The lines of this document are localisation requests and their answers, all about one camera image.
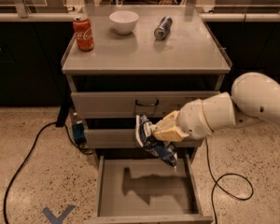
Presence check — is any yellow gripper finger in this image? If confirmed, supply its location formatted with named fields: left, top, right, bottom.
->
left=153, top=126, right=189, bottom=142
left=156, top=110, right=179, bottom=129

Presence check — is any orange soda can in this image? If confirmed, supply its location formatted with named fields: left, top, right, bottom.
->
left=73, top=16, right=94, bottom=51

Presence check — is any blue chip bag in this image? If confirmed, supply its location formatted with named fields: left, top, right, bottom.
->
left=135, top=115, right=178, bottom=167

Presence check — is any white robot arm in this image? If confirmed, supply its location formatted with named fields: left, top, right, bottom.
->
left=153, top=72, right=280, bottom=142

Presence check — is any white bowl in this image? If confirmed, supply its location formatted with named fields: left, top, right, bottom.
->
left=109, top=10, right=139, bottom=35

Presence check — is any black cable left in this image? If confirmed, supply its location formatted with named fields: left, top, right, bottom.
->
left=2, top=120, right=93, bottom=224

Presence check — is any blue power box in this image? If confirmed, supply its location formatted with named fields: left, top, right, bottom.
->
left=72, top=123, right=86, bottom=145

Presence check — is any middle grey drawer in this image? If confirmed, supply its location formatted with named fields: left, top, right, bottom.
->
left=83, top=127, right=207, bottom=149

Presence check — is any black counter with rail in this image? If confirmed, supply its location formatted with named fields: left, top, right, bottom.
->
left=0, top=21, right=280, bottom=106

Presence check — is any grey drawer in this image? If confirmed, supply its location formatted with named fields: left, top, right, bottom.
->
left=71, top=91, right=218, bottom=119
left=83, top=127, right=207, bottom=149
left=85, top=155, right=213, bottom=224

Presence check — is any grey drawer cabinet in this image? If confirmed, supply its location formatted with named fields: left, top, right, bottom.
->
left=61, top=5, right=233, bottom=154

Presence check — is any blue silver energy drink can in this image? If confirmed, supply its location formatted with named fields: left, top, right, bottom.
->
left=154, top=16, right=173, bottom=40

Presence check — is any blue tape mark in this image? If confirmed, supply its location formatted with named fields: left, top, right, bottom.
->
left=42, top=204, right=77, bottom=224

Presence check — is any bottom grey drawer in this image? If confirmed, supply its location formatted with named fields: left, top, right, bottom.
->
left=85, top=155, right=213, bottom=224

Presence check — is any black cable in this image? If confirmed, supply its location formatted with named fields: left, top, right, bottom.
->
left=2, top=120, right=93, bottom=224
left=204, top=137, right=255, bottom=224

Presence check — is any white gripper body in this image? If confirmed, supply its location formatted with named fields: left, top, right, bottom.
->
left=176, top=92, right=235, bottom=140

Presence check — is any top grey drawer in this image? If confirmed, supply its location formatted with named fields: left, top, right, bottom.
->
left=71, top=91, right=218, bottom=119

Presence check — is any black cable right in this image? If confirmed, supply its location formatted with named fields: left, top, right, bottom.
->
left=204, top=137, right=255, bottom=224

